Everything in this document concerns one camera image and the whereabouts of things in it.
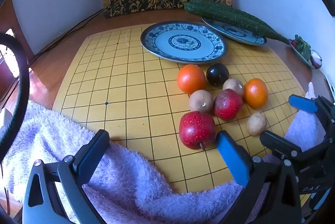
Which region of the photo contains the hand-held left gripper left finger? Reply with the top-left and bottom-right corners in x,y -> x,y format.
22,129 -> 110,224

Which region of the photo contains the green cucumber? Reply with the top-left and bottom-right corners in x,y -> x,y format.
184,0 -> 291,44
225,7 -> 273,31

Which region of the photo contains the yellow grid game board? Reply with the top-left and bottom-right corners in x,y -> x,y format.
52,22 -> 308,207

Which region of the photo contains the dark purple plum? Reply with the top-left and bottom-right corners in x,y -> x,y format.
206,63 -> 230,87

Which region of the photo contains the small orange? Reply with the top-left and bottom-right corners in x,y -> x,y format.
244,78 -> 268,109

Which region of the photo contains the bright red speckled apple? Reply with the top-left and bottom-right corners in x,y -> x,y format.
179,111 -> 216,150

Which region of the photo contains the dark red apple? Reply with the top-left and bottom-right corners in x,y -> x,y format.
214,89 -> 243,120

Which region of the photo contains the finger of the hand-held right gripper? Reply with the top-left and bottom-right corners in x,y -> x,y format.
260,130 -> 335,169
289,94 -> 335,135

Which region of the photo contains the large orange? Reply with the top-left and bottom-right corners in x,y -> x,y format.
177,64 -> 206,94

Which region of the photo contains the small dish with greens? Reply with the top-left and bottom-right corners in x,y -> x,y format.
289,35 -> 315,69

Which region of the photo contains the thick black curved cable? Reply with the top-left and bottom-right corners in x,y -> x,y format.
0,33 -> 30,159

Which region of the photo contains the round brown fruit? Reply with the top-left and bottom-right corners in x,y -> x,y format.
189,89 -> 214,114
222,78 -> 245,97
246,113 -> 267,136

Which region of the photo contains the purple onion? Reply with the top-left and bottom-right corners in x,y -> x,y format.
310,50 -> 324,69

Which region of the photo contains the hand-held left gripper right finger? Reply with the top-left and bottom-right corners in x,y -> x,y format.
216,130 -> 301,224

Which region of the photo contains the blue white patterned plate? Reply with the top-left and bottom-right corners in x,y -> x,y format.
140,21 -> 229,65
201,17 -> 267,46

